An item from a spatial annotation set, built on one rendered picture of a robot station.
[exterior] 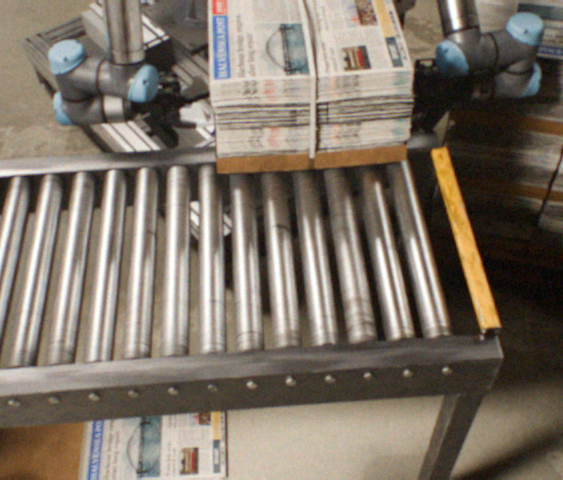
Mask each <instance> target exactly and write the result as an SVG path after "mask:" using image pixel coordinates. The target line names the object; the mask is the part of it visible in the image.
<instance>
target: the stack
mask: <svg viewBox="0 0 563 480"><path fill-rule="evenodd" d="M475 1H476V6H477V12H478V17H479V23H480V29H481V33H487V32H492V31H497V30H501V29H506V28H507V24H508V23H509V20H510V18H511V17H513V16H514V15H515V14H518V13H531V14H534V15H537V16H538V17H540V18H541V19H542V20H543V21H544V23H545V34H544V37H543V40H542V42H541V44H540V46H539V49H538V52H537V55H536V58H535V61H534V62H535V63H537V64H538V66H539V68H540V71H541V80H540V87H539V90H538V92H537V93H536V94H535V95H533V96H527V97H522V98H517V99H514V98H506V99H491V100H477V101H469V100H466V101H461V100H460V99H458V100H457V101H456V103H455V104H454V105H453V106H452V107H451V108H450V110H449V116H448V122H447V128H446V131H447V132H446V131H445V137H446V139H445V138H444V144H445V145H444V144H443V148H447V150H448V154H449V157H450V159H451V163H452V166H453V170H454V175H458V176H466V177H473V178H481V179H488V180H495V181H502V182H509V183H516V184H523V185H529V186H535V187H542V188H548V185H549V184H550V192H551V190H554V191H561V192H563V135H550V134H543V133H536V132H529V131H522V130H515V129H508V128H501V127H493V126H486V125H479V124H472V123H466V122H459V121H452V120H451V116H452V111H453V110H452V109H453V108H460V109H467V110H474V111H482V112H489V113H497V114H505V115H512V116H520V117H527V118H534V119H541V120H548V121H555V122H561V123H563V0H475ZM436 179H437V180H436ZM550 181H551V182H550ZM435 184H436V186H435ZM458 189H459V192H460V196H461V199H462V202H463V206H464V209H465V212H466V215H467V219H468V221H469V224H470V228H471V231H472V233H475V234H481V235H486V236H492V237H497V238H503V239H508V240H513V241H519V242H524V243H526V242H527V239H529V238H530V243H529V244H537V245H543V246H550V247H557V248H563V203H560V202H554V201H547V195H546V198H545V199H540V198H533V197H527V196H520V195H513V194H506V193H499V192H493V191H486V190H479V189H472V188H466V187H459V186H458ZM434 190H435V192H434ZM434 190H433V195H432V200H431V205H430V209H429V215H428V220H427V226H426V227H427V231H428V228H429V226H435V227H441V228H447V229H452V227H451V223H450V220H449V217H448V210H447V207H446V203H445V200H444V196H443V192H442V189H441V185H440V184H439V178H438V175H437V171H436V175H435V179H434ZM550 192H549V194H550ZM433 196H434V197H433ZM432 201H433V202H432ZM431 207H432V208H431ZM428 225H429V226H428ZM428 235H429V234H428ZM429 239H430V243H431V247H432V251H433V255H434V259H435V263H436V266H437V267H441V268H446V269H451V270H457V271H462V272H464V270H463V266H462V262H461V259H460V255H459V252H458V248H457V245H456V241H455V239H450V238H446V237H440V236H434V235H429ZM475 244H476V248H477V251H478V254H479V255H482V256H488V257H494V258H500V259H505V260H511V261H517V262H522V263H528V264H534V265H540V266H545V267H551V268H557V269H563V258H558V257H552V256H546V255H540V254H534V253H528V252H526V251H524V252H523V251H518V250H512V249H506V248H501V247H495V246H490V245H484V244H478V243H475ZM482 267H483V271H484V274H485V276H490V277H496V278H501V279H507V280H513V281H518V282H524V283H529V284H535V285H540V286H546V287H552V288H557V289H563V278H559V277H553V276H548V275H542V274H536V273H531V272H525V271H519V270H514V269H508V268H502V267H497V266H491V265H485V264H482Z"/></svg>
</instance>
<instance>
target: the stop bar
mask: <svg viewBox="0 0 563 480"><path fill-rule="evenodd" d="M432 158H433V160H434V164H435V168H436V171H437V175H438V178H439V182H440V185H441V189H442V192H443V196H444V200H445V203H446V207H447V210H448V217H449V220H450V223H451V227H452V230H453V234H454V238H455V241H456V245H457V248H458V252H459V255H460V259H461V262H462V266H463V270H464V273H465V277H466V280H467V284H468V286H469V290H470V293H471V297H472V301H473V304H474V308H475V311H476V315H477V318H478V322H479V325H480V329H481V333H482V334H484V335H489V334H498V333H499V332H500V330H501V326H500V323H499V319H498V316H497V313H496V309H495V306H494V303H493V296H492V294H491V293H490V290H489V287H488V284H487V281H486V277H485V274H484V271H483V267H482V264H481V261H480V257H479V254H478V251H477V248H476V244H475V241H474V238H473V234H472V231H471V228H470V224H469V221H468V219H467V215H466V212H465V209H464V206H463V202H462V199H461V196H460V192H459V189H458V186H457V182H456V179H455V176H454V170H453V166H452V163H451V159H450V157H449V154H448V150H447V148H434V149H432Z"/></svg>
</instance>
